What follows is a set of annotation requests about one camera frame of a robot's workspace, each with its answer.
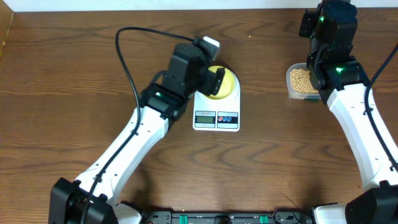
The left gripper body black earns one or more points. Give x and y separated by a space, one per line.
204 84

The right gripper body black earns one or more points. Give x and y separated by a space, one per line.
308 23

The yellow bowl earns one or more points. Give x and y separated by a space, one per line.
227 85

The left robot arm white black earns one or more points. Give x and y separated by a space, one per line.
93 196

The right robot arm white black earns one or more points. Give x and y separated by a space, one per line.
347 91

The white digital kitchen scale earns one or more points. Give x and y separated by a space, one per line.
218 115

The clear plastic container of soybeans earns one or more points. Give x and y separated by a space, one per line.
298 83

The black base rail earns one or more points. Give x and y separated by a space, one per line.
283 216

